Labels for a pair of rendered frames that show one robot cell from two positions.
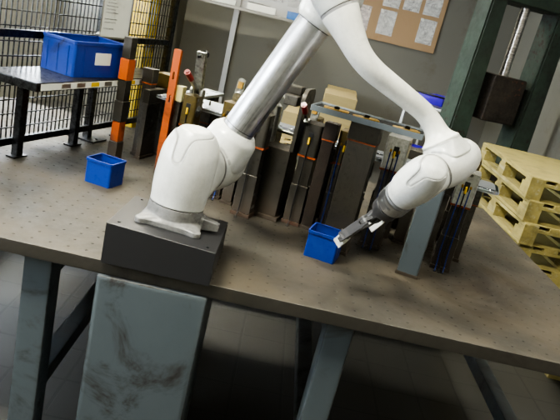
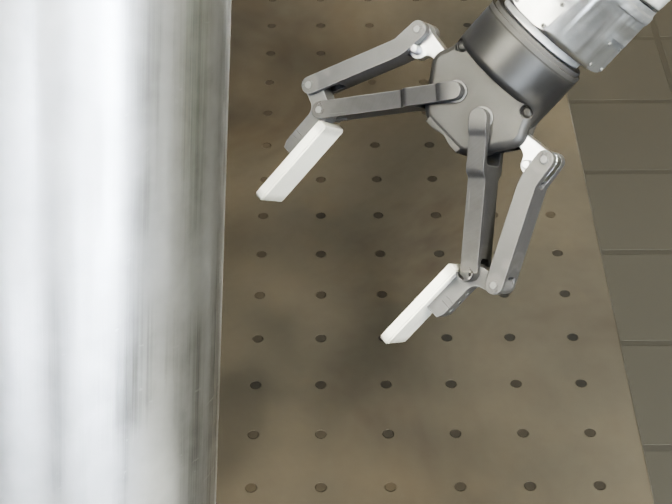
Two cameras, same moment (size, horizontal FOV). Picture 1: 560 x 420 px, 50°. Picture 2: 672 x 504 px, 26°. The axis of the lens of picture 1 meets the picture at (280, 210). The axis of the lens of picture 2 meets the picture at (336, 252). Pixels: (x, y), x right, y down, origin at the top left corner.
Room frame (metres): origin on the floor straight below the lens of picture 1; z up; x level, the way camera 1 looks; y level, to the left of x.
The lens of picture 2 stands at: (1.68, 0.51, 1.52)
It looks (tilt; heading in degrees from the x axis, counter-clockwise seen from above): 42 degrees down; 271
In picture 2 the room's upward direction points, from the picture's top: straight up
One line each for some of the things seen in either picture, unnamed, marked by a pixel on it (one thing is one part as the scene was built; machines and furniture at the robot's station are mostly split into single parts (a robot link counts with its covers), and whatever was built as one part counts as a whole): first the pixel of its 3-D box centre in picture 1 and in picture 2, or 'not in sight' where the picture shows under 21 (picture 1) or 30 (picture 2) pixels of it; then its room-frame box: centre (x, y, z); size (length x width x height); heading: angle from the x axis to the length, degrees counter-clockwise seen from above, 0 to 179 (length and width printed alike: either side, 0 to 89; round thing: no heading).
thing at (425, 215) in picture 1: (426, 212); not in sight; (1.91, -0.47, 0.92); 0.08 x 0.08 x 0.44; 76
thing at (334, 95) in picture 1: (317, 117); not in sight; (7.16, -0.18, 0.37); 1.19 x 0.85 x 0.73; 2
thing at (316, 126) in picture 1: (303, 174); not in sight; (2.13, -0.05, 0.89); 0.12 x 0.07 x 0.38; 166
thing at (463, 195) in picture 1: (454, 221); not in sight; (2.03, -0.60, 0.88); 0.12 x 0.07 x 0.36; 166
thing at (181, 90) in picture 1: (173, 131); not in sight; (2.36, 0.49, 0.88); 0.04 x 0.04 x 0.37; 76
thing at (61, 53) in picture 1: (87, 55); not in sight; (2.33, 0.86, 1.10); 0.30 x 0.17 x 0.13; 158
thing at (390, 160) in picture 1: (384, 192); not in sight; (2.10, -0.35, 0.90); 0.13 x 0.08 x 0.41; 166
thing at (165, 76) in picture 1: (161, 113); not in sight; (2.66, 0.62, 0.88); 0.08 x 0.08 x 0.36; 76
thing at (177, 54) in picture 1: (167, 113); not in sight; (2.34, 0.52, 0.95); 0.03 x 0.01 x 0.50; 76
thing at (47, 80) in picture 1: (90, 76); not in sight; (2.37, 0.85, 1.02); 0.90 x 0.22 x 0.03; 166
